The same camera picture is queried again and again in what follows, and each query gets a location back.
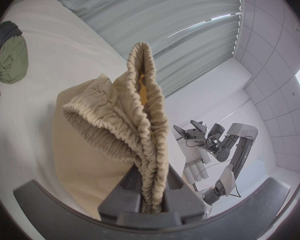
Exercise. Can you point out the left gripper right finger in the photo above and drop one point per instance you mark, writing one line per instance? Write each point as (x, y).
(180, 199)

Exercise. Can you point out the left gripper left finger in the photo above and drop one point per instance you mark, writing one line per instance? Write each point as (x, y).
(125, 196)

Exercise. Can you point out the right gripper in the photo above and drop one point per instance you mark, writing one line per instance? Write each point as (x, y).
(196, 137)

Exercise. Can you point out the tan shorts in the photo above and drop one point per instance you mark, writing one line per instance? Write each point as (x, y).
(102, 134)

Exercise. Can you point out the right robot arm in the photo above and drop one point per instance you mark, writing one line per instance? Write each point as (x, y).
(240, 130)

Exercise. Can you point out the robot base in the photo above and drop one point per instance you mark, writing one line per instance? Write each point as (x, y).
(197, 169)

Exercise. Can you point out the bed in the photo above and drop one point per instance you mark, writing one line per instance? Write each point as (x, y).
(52, 41)

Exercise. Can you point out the grey-green curtain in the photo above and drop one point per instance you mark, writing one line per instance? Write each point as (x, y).
(202, 54)
(140, 9)

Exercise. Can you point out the green garment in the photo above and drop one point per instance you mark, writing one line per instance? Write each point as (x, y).
(13, 61)

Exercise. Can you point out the black garment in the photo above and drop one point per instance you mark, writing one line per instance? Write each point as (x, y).
(10, 31)

